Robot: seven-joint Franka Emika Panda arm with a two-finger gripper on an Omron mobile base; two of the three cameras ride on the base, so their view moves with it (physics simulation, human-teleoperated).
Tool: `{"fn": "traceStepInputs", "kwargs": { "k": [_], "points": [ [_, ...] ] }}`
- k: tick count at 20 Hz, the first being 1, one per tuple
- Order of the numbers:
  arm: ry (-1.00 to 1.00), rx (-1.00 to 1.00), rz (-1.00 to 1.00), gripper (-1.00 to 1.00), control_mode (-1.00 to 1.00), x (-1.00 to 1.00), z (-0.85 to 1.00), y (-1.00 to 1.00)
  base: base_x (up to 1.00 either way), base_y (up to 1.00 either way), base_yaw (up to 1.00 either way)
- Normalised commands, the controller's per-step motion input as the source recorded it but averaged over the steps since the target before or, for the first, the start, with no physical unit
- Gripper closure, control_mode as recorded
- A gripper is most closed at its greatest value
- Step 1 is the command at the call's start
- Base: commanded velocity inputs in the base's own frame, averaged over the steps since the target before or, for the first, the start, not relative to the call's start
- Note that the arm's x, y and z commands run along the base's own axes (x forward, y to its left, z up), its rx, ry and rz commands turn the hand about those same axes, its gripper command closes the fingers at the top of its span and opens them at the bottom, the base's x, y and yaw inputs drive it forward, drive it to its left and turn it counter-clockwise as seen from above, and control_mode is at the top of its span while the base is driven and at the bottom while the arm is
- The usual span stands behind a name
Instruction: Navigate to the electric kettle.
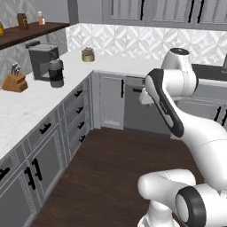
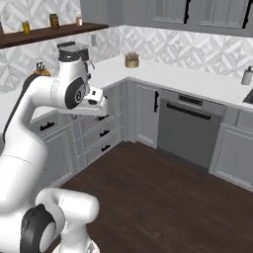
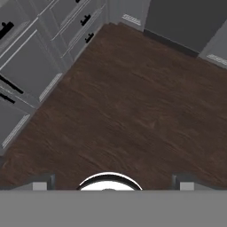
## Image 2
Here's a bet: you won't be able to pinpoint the grey soap dispenser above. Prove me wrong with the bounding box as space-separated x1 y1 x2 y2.
240 65 253 86

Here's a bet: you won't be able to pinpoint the black dishwasher handle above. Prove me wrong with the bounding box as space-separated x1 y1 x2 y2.
165 102 212 122

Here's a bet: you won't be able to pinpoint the black sink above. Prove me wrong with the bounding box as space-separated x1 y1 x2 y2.
242 87 253 106

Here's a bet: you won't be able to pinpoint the narrow grey cupboard door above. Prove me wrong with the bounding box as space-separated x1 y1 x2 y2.
133 83 161 148

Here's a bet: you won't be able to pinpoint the grey dishwasher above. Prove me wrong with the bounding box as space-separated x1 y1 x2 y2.
156 88 228 170

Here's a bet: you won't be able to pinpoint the black and silver coffee machine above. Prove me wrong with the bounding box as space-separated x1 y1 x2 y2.
56 41 97 72

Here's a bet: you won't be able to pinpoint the yellow glass jar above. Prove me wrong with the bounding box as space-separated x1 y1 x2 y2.
21 20 32 36

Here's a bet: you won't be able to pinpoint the brown glass jar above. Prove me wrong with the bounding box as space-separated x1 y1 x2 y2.
48 13 61 31

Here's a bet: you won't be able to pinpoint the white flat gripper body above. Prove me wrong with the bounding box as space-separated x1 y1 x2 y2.
58 97 110 118

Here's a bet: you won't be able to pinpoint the grey upper cupboards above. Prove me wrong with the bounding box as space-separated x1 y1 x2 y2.
80 0 253 38

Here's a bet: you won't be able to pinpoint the gold pot with plant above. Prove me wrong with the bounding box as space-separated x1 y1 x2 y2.
124 50 140 69

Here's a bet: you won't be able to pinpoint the wide grey drawer front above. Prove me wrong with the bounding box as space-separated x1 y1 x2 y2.
29 112 73 138

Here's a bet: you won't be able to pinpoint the dark wooden wall shelf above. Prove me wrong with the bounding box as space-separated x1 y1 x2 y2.
0 22 110 49

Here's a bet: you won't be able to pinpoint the black vertical cupboard handle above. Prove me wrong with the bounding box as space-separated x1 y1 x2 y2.
153 90 160 114

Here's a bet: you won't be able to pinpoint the grey base cupboard under sink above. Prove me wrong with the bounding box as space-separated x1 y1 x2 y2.
209 106 253 193

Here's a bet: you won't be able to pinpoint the wooden knife block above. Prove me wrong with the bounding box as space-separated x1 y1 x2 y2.
32 61 52 78

